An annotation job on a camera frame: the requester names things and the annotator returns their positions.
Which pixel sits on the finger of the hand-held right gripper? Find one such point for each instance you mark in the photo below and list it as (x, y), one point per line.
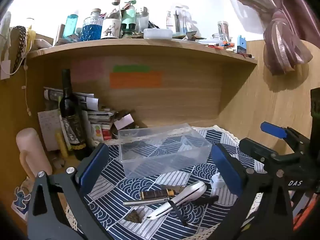
(255, 148)
(272, 129)

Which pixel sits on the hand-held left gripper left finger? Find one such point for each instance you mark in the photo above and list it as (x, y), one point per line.
(93, 167)

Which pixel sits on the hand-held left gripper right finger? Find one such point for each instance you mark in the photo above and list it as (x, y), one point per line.
(226, 170)

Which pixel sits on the white plug adapter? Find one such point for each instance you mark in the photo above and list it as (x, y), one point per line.
(216, 181)

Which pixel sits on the black pen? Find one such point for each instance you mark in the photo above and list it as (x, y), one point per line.
(206, 199)

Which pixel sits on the white handheld massager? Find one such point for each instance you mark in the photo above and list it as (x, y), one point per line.
(190, 192)

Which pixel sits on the silver metal bar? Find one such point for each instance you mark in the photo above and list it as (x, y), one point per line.
(140, 202)

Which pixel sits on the clear plastic box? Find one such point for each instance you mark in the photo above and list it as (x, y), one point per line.
(160, 152)

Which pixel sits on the blue patterned tablecloth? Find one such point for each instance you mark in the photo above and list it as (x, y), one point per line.
(200, 170)

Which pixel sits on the yellow candle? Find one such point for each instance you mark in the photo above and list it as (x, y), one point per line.
(62, 146)

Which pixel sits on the stack of books and papers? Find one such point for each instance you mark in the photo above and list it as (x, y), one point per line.
(97, 120)

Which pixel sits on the dark wine bottle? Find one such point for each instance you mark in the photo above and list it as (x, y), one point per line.
(71, 120)

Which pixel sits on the orange cloth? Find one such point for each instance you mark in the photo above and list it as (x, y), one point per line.
(306, 215)

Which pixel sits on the brown jar with white label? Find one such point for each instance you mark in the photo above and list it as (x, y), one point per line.
(123, 122)

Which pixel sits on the white note paper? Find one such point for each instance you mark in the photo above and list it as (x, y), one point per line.
(48, 130)

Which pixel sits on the beige cylindrical mug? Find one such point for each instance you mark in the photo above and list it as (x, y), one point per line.
(30, 147)

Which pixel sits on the blue cartoon sticker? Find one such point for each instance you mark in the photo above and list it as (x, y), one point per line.
(21, 200)

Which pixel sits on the pink curtain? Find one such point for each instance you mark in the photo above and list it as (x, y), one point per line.
(282, 47)

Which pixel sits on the blue pencil sharpener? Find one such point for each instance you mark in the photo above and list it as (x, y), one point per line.
(241, 43)

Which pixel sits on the orange marker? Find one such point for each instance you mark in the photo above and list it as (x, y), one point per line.
(228, 44)

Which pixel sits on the pink sticky note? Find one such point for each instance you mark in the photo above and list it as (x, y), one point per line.
(86, 71)

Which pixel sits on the orange sticky note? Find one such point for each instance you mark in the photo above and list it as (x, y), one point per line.
(136, 80)

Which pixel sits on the green sticky note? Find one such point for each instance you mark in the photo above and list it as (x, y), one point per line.
(131, 68)

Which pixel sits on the low glass jar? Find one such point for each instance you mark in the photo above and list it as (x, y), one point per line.
(218, 37)

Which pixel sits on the tall glass jar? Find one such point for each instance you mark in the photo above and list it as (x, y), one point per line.
(223, 28)

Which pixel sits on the glass bottle with blue beads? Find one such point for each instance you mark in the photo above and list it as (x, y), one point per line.
(92, 30)

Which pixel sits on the brown cardboard tube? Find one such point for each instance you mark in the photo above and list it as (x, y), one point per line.
(60, 33)

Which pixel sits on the clear bottle with illustrated label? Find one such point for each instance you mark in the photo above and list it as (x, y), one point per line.
(112, 28)

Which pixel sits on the tall teal bottle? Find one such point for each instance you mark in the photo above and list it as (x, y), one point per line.
(70, 26)

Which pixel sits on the clear pack of pens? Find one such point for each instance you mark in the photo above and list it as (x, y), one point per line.
(178, 20)

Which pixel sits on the black lace ribbon roll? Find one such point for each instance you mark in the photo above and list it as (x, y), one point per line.
(21, 42)

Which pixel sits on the white translucent plastic case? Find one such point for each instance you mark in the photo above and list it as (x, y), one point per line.
(157, 33)

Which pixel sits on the mint green bottle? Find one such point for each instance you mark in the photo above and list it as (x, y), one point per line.
(128, 17)

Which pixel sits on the frosted clear bottle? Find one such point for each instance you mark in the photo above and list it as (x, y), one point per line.
(143, 21)

